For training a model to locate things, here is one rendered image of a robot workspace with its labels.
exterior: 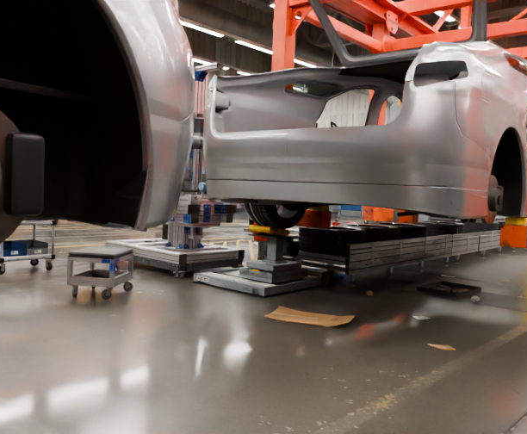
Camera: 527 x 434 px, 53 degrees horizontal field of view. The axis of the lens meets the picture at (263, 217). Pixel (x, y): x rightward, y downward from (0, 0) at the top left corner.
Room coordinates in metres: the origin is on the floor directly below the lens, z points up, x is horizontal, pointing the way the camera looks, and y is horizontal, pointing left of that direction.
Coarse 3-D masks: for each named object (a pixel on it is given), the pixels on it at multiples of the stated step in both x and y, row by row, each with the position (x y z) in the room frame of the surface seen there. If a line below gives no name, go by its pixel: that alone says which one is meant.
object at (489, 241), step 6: (480, 234) 7.39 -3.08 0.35; (486, 234) 7.66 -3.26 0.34; (492, 234) 7.75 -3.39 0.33; (498, 234) 7.99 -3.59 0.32; (480, 240) 7.40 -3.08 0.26; (486, 240) 7.57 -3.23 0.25; (492, 240) 7.77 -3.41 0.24; (498, 240) 8.01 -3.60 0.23; (480, 246) 7.41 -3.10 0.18; (486, 246) 7.58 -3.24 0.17; (492, 246) 7.80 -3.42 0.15; (498, 246) 8.02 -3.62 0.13
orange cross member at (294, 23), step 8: (288, 0) 5.11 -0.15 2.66; (296, 0) 5.05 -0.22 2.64; (304, 0) 4.99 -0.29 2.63; (320, 0) 4.91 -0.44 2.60; (328, 0) 4.90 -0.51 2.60; (336, 0) 4.89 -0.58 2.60; (296, 8) 5.12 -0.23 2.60; (304, 8) 5.06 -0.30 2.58; (304, 16) 5.05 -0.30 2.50; (296, 24) 5.11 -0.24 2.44
